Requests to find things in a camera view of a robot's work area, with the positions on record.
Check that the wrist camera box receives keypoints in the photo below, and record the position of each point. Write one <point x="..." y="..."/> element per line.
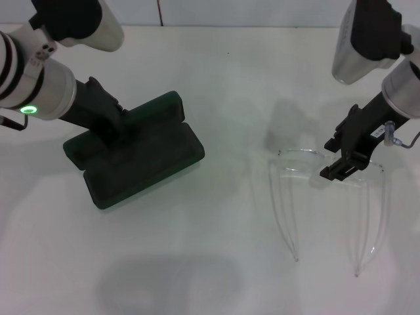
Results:
<point x="85" y="23"/>
<point x="370" y="29"/>

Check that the green glasses case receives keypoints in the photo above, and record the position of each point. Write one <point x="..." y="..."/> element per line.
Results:
<point x="147" y="170"/>

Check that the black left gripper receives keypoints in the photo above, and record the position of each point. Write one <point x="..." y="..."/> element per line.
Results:
<point x="95" y="108"/>

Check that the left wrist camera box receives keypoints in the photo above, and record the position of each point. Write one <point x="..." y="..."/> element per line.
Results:
<point x="85" y="23"/>

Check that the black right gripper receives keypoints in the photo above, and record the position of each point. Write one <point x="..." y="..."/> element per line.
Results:
<point x="367" y="131"/>

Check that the clear plastic glasses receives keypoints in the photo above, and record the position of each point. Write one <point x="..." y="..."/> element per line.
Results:
<point x="297" y="160"/>

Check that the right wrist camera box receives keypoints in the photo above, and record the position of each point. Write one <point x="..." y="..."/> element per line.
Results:
<point x="370" y="29"/>

